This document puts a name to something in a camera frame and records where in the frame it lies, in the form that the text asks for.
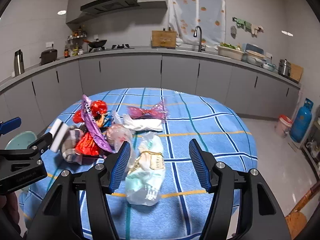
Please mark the orange print window curtain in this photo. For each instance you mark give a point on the orange print window curtain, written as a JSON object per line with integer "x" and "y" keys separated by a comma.
{"x": 210, "y": 15}

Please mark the teal trash bin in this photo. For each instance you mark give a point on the teal trash bin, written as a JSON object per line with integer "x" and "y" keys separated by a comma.
{"x": 21, "y": 141}

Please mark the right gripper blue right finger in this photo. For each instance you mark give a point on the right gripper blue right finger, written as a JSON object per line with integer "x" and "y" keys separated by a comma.
{"x": 260, "y": 216}

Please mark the spice rack with bottles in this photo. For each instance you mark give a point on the spice rack with bottles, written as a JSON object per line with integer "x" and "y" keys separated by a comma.
{"x": 75, "y": 41}

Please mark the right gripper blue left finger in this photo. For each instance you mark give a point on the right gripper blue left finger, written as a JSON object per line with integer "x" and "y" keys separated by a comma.
{"x": 58, "y": 216}

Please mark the orange red snack wrapper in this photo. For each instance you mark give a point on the orange red snack wrapper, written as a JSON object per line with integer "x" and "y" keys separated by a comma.
{"x": 93, "y": 143}

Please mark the clear printed plastic bag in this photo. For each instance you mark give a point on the clear printed plastic bag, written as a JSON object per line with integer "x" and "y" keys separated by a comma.
{"x": 144, "y": 179}

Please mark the steel thermos jug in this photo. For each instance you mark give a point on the steel thermos jug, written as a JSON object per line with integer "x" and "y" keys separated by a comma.
{"x": 18, "y": 63}

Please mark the pink cellophane wrapper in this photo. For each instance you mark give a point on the pink cellophane wrapper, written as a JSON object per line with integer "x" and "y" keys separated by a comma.
{"x": 157, "y": 111}

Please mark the blue plaid tablecloth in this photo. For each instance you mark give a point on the blue plaid tablecloth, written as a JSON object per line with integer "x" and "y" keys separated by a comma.
{"x": 183, "y": 207}

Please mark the black wok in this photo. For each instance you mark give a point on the black wok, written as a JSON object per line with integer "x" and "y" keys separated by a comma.
{"x": 95, "y": 44}

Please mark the beige vegetable basin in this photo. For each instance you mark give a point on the beige vegetable basin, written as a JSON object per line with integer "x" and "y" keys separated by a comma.
{"x": 230, "y": 51}

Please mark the person's left hand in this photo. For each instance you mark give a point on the person's left hand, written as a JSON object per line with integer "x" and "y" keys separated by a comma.
{"x": 9, "y": 205}

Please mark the white paper napkin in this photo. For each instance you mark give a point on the white paper napkin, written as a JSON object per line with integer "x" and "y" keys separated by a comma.
{"x": 139, "y": 125}

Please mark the plaid cloth wrapper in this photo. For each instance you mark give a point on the plaid cloth wrapper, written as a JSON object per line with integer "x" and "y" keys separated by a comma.
{"x": 69, "y": 142}

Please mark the grey lower cabinets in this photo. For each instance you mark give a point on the grey lower cabinets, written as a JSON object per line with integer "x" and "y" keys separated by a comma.
{"x": 41, "y": 93}

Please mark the white red bucket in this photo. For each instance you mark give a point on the white red bucket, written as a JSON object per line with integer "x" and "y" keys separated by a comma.
{"x": 283, "y": 126}

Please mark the blue gas cylinder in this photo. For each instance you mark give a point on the blue gas cylinder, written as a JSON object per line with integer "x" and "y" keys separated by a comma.
{"x": 302, "y": 121}

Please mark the red plastic bag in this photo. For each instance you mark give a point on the red plastic bag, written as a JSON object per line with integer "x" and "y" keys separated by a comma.
{"x": 98, "y": 109}

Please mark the broom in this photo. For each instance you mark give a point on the broom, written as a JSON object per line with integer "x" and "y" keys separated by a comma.
{"x": 296, "y": 221}

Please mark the black range hood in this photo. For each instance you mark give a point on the black range hood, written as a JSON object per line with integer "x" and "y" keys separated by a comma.
{"x": 98, "y": 7}

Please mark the black rice cooker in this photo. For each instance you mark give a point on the black rice cooker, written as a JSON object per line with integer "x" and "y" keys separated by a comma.
{"x": 48, "y": 56}

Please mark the dark sauce bottle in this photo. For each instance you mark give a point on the dark sauce bottle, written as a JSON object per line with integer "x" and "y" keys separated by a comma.
{"x": 66, "y": 52}

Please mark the gas stove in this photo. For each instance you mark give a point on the gas stove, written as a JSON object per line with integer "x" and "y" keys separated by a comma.
{"x": 113, "y": 47}

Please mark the purple snack wrapper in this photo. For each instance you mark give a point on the purple snack wrapper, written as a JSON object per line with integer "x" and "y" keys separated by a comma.
{"x": 86, "y": 113}

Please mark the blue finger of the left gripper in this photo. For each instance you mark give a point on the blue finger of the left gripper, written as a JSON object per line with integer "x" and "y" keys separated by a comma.
{"x": 37, "y": 147}
{"x": 10, "y": 125}

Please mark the steel pot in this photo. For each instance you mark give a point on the steel pot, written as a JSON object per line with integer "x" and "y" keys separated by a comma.
{"x": 284, "y": 68}

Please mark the hanging cloths on wall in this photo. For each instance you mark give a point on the hanging cloths on wall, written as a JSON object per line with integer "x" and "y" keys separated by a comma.
{"x": 246, "y": 26}

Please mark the beige bowl stack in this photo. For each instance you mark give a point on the beige bowl stack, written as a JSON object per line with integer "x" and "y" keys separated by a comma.
{"x": 255, "y": 58}

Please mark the black kitchen faucet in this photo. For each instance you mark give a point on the black kitchen faucet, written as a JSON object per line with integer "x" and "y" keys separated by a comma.
{"x": 198, "y": 34}

